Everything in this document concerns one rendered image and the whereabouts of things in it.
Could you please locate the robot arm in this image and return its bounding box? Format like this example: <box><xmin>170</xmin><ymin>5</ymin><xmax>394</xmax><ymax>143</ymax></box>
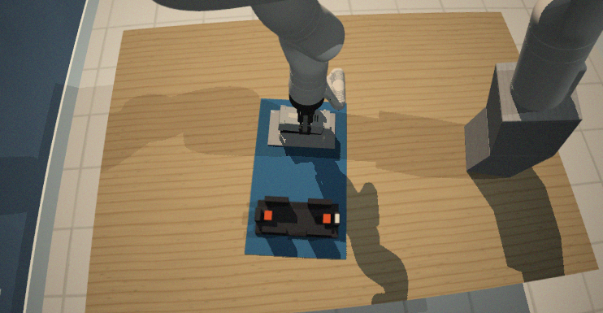
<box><xmin>152</xmin><ymin>0</ymin><xmax>603</xmax><ymax>111</ymax></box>

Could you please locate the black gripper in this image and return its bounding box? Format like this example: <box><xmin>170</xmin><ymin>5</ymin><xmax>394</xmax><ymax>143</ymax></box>
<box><xmin>288</xmin><ymin>92</ymin><xmax>324</xmax><ymax>135</ymax></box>

